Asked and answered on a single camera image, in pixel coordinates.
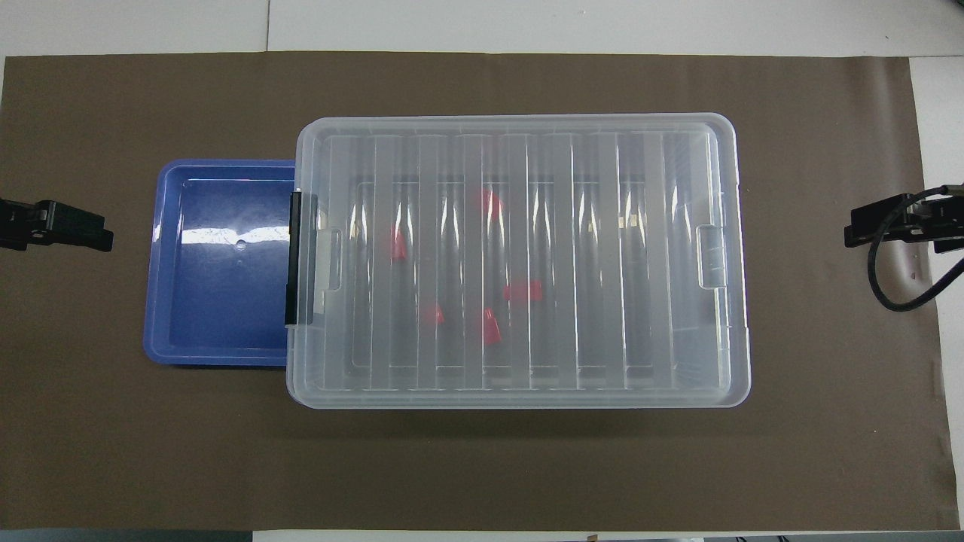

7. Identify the clear plastic storage box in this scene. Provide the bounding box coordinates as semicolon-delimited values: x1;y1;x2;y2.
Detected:
285;114;752;410

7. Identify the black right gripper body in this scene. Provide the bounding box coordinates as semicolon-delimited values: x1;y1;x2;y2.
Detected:
914;184;964;254

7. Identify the brown table mat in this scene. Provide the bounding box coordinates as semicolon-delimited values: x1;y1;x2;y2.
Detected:
0;51;959;532

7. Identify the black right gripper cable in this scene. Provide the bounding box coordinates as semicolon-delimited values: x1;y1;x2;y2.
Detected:
867;184;964;313

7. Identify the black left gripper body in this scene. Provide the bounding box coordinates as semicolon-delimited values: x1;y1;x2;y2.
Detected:
0;198;63;251

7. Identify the black box latch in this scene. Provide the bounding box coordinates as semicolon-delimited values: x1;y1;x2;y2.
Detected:
285;190;314;327

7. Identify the clear ribbed box lid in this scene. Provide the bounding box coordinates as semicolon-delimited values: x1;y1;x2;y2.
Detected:
285;113;752;410

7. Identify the blue plastic tray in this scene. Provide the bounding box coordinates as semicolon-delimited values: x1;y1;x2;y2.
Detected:
142;159;297;368

